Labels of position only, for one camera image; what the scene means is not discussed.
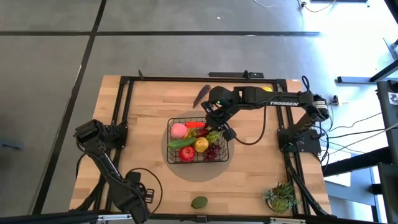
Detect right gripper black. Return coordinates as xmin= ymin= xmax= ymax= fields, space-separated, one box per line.
xmin=201 ymin=101 xmax=233 ymax=130

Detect yellow pear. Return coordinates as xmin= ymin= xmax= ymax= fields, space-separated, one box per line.
xmin=193 ymin=136 xmax=210 ymax=153

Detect pink peach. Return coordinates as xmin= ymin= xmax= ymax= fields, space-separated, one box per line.
xmin=170 ymin=123 xmax=188 ymax=139

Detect red grape bunch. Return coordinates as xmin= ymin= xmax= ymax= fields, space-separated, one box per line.
xmin=203 ymin=143 xmax=222 ymax=162

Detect smooth green cucumber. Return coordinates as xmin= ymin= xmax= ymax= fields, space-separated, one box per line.
xmin=167 ymin=137 xmax=197 ymax=150

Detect red apple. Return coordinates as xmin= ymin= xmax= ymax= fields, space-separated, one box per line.
xmin=178 ymin=146 xmax=197 ymax=163

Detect dark green avocado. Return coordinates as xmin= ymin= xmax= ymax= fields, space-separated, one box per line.
xmin=190 ymin=195 xmax=208 ymax=210

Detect round grey mat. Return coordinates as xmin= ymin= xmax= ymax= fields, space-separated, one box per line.
xmin=160 ymin=111 xmax=236 ymax=183

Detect potted succulent plant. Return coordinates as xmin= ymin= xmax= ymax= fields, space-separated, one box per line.
xmin=262 ymin=181 xmax=303 ymax=215

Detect black stand legs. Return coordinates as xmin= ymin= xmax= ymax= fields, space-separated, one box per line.
xmin=337 ymin=57 xmax=398 ymax=84

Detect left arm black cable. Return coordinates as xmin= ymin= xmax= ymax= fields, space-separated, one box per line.
xmin=127 ymin=167 xmax=164 ymax=216

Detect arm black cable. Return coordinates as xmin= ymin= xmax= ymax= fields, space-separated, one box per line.
xmin=229 ymin=104 xmax=269 ymax=146
xmin=127 ymin=167 xmax=164 ymax=216

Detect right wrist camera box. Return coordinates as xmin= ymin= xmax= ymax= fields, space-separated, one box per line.
xmin=223 ymin=128 xmax=237 ymax=141

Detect black bracket bar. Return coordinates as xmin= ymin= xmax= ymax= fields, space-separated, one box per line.
xmin=208 ymin=71 xmax=264 ymax=79

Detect black wire basket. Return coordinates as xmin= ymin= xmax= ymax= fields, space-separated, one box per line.
xmin=166 ymin=116 xmax=230 ymax=165

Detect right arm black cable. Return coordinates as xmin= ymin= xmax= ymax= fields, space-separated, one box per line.
xmin=229 ymin=104 xmax=269 ymax=146

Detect pale floor cable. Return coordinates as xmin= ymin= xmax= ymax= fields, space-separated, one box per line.
xmin=297 ymin=0 xmax=338 ymax=14

